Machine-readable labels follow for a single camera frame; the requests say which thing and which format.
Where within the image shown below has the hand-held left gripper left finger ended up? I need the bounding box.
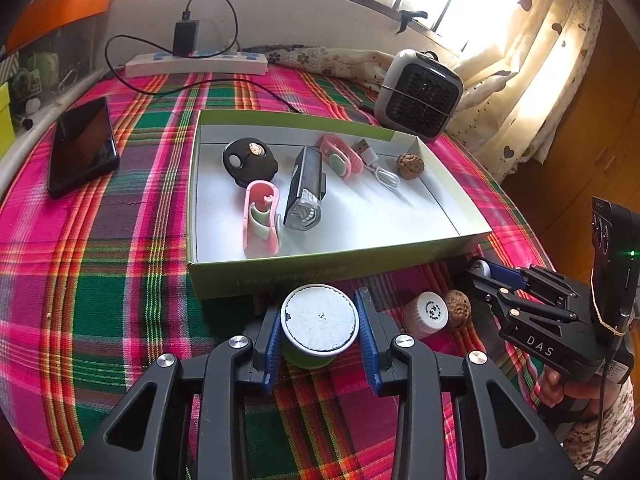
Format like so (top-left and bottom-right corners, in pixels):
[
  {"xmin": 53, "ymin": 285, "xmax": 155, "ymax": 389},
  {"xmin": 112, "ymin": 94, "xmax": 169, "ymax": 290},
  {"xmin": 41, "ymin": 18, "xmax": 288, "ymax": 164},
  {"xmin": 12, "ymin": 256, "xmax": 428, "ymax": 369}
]
[{"xmin": 60, "ymin": 304, "xmax": 287, "ymax": 480}]

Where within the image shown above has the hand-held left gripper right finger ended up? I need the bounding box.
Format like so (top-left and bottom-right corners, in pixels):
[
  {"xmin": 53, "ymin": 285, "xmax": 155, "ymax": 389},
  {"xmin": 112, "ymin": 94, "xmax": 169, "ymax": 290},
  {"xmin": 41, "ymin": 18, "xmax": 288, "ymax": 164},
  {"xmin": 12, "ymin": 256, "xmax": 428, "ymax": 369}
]
[{"xmin": 352, "ymin": 287, "xmax": 583, "ymax": 480}]

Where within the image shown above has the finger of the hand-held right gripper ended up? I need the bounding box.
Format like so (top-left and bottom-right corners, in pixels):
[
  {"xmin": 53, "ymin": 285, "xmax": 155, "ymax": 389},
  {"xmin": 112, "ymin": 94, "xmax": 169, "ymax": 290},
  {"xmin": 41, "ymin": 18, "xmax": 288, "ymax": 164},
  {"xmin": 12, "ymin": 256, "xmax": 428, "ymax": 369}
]
[
  {"xmin": 472, "ymin": 282, "xmax": 576, "ymax": 328},
  {"xmin": 470, "ymin": 257, "xmax": 581, "ymax": 306}
]

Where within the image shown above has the green jar with white lid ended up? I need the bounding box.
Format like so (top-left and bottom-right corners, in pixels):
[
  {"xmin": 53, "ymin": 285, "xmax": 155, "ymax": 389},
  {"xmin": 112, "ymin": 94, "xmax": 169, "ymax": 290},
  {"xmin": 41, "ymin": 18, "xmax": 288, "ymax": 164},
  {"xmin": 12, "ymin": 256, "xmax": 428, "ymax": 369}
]
[{"xmin": 280, "ymin": 284, "xmax": 362, "ymax": 371}]

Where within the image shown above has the green cardboard box tray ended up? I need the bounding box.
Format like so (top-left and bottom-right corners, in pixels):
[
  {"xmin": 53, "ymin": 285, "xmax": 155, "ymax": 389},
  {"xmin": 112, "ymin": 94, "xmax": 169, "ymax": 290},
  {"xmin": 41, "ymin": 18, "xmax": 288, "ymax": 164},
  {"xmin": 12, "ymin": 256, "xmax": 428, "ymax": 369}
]
[{"xmin": 186, "ymin": 108, "xmax": 493, "ymax": 301}]

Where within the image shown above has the pink clip with white hooks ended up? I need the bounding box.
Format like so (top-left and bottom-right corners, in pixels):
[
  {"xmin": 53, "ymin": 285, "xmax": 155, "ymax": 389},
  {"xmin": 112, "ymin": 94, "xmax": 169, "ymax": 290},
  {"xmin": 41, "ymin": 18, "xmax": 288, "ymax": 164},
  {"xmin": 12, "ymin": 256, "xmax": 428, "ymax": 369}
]
[{"xmin": 243, "ymin": 180, "xmax": 283, "ymax": 255}]

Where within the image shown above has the black bike light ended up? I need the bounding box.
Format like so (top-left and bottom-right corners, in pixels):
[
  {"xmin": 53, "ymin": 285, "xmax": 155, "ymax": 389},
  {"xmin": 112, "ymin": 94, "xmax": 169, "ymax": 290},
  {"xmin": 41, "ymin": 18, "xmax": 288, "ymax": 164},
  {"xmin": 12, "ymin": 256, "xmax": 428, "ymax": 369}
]
[{"xmin": 283, "ymin": 146, "xmax": 328, "ymax": 231}]

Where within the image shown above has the white usb cable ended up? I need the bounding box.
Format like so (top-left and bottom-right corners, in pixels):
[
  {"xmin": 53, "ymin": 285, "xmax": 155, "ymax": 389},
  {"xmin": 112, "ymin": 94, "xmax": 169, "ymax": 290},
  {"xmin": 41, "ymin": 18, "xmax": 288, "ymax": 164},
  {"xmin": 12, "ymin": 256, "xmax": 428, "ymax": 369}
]
[{"xmin": 350, "ymin": 140, "xmax": 401, "ymax": 192}]

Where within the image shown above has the pink clip with green pad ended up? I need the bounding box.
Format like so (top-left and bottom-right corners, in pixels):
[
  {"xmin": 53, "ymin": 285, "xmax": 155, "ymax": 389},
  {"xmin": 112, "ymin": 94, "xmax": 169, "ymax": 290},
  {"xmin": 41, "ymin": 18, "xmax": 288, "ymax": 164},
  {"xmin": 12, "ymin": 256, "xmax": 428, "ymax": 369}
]
[{"xmin": 320, "ymin": 134, "xmax": 364, "ymax": 179}]

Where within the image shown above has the person's right forearm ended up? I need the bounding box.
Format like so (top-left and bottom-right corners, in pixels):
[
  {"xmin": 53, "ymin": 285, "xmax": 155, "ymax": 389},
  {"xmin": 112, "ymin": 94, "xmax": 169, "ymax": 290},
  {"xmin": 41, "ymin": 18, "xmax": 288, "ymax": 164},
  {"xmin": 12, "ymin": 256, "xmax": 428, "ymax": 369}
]
[{"xmin": 562, "ymin": 385, "xmax": 638, "ymax": 466}]

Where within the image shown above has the person's right hand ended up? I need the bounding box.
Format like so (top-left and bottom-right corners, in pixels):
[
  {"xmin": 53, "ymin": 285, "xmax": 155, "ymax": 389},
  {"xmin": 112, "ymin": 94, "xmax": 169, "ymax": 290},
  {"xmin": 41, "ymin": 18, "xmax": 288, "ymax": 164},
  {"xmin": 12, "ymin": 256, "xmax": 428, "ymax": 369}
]
[{"xmin": 539, "ymin": 367, "xmax": 616, "ymax": 418}]

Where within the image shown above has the brown walnut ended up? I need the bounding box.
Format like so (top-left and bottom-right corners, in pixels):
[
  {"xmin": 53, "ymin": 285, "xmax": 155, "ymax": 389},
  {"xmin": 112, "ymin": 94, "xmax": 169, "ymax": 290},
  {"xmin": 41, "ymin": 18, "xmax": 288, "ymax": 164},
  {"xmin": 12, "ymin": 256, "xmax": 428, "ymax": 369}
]
[
  {"xmin": 396, "ymin": 154, "xmax": 426, "ymax": 177},
  {"xmin": 442, "ymin": 289, "xmax": 472, "ymax": 329}
]

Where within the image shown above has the small white bottle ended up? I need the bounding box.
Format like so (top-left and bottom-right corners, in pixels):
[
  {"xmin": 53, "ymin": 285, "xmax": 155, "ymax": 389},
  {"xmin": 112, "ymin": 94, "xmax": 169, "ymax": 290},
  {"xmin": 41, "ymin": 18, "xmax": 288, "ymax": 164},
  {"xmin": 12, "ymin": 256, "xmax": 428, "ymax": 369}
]
[{"xmin": 402, "ymin": 291, "xmax": 447, "ymax": 335}]

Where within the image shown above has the wooden wardrobe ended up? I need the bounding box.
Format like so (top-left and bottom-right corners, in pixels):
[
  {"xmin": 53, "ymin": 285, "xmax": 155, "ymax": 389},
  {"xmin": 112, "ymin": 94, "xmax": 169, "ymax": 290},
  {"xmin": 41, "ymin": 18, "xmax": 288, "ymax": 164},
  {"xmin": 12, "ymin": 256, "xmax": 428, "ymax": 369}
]
[{"xmin": 500, "ymin": 5, "xmax": 640, "ymax": 261}]

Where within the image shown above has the pink green plaid tablecloth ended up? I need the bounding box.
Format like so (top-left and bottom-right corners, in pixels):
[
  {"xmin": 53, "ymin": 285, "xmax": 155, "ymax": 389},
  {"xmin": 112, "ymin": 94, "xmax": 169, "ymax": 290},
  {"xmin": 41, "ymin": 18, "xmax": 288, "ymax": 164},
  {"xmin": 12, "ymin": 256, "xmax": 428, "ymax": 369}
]
[{"xmin": 0, "ymin": 67, "xmax": 556, "ymax": 480}]

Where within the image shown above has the grey small fan heater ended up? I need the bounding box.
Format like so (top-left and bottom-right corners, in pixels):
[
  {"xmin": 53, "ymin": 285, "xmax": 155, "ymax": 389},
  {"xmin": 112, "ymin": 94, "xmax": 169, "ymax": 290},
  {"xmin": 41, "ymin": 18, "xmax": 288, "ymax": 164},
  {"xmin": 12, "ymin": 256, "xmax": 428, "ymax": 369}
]
[{"xmin": 375, "ymin": 49, "xmax": 463, "ymax": 140}]

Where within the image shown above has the cream curtain with hearts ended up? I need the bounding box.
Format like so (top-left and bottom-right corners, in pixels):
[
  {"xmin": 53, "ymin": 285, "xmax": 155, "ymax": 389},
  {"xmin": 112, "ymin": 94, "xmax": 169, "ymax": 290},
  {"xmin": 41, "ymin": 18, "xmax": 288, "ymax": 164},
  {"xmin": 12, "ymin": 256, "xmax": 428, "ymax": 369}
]
[{"xmin": 450, "ymin": 0, "xmax": 608, "ymax": 181}]

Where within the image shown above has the black clamp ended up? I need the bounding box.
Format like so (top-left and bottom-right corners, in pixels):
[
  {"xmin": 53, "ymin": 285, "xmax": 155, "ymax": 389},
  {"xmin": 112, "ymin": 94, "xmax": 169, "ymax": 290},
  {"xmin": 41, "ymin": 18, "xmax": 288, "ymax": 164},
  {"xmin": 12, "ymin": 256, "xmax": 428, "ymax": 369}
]
[{"xmin": 397, "ymin": 9, "xmax": 428, "ymax": 35}]

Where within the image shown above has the floral cloth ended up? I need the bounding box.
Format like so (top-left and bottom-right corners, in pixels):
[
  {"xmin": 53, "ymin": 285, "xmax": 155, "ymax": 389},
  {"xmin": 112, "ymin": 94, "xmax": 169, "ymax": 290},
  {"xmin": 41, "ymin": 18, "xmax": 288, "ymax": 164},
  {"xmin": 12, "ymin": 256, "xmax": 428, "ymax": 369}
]
[{"xmin": 265, "ymin": 45, "xmax": 401, "ymax": 93}]

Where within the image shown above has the black smartphone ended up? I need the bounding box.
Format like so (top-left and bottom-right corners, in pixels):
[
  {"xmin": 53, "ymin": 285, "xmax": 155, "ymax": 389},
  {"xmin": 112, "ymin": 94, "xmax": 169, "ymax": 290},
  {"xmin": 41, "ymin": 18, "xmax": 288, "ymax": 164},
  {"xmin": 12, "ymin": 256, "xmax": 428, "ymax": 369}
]
[{"xmin": 46, "ymin": 96, "xmax": 121, "ymax": 200}]

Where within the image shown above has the white power strip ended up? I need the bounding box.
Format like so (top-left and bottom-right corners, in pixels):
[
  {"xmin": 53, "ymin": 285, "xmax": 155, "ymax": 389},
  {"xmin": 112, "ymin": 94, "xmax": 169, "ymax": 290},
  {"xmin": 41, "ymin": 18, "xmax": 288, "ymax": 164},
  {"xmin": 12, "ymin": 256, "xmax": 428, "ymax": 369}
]
[{"xmin": 125, "ymin": 50, "xmax": 268, "ymax": 78}]

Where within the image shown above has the black charger adapter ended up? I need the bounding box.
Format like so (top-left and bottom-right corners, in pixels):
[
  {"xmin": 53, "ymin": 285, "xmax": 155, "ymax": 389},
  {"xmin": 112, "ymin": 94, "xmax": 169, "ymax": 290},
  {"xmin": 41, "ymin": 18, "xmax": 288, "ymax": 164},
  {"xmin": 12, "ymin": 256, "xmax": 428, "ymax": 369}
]
[{"xmin": 172, "ymin": 20, "xmax": 200, "ymax": 58}]

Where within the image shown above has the white ledge board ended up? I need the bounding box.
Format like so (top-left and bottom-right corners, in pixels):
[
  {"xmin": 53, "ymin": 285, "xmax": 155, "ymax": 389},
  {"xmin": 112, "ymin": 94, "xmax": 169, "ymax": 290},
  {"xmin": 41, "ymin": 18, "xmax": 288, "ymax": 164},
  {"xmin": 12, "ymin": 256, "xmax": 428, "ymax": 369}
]
[{"xmin": 0, "ymin": 67, "xmax": 113, "ymax": 176}]

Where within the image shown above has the yellow-green cardboard box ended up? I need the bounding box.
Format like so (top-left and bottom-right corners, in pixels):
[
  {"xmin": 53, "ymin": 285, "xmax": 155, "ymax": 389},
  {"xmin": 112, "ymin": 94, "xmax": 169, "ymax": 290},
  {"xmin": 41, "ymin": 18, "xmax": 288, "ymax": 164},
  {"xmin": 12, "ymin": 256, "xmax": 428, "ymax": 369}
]
[{"xmin": 0, "ymin": 82, "xmax": 12, "ymax": 158}]

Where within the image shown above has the clear storage container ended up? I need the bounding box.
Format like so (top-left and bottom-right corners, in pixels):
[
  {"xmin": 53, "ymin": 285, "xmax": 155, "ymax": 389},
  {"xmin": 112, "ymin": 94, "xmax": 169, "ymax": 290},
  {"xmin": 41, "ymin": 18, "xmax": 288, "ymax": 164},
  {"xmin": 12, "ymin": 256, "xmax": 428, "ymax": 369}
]
[{"xmin": 0, "ymin": 15, "xmax": 108, "ymax": 126}]

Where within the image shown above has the orange plastic bin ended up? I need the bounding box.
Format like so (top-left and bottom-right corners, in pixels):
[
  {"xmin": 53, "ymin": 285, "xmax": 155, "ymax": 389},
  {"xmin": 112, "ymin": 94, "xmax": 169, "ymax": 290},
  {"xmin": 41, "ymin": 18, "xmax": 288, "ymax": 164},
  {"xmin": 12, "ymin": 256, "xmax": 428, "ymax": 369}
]
[{"xmin": 5, "ymin": 0, "xmax": 113, "ymax": 56}]

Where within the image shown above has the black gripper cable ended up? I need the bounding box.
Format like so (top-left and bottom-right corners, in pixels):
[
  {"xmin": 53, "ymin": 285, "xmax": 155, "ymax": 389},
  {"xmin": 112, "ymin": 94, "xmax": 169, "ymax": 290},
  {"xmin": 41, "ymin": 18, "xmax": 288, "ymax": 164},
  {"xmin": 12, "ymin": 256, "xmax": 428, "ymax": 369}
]
[{"xmin": 582, "ymin": 375, "xmax": 613, "ymax": 471}]

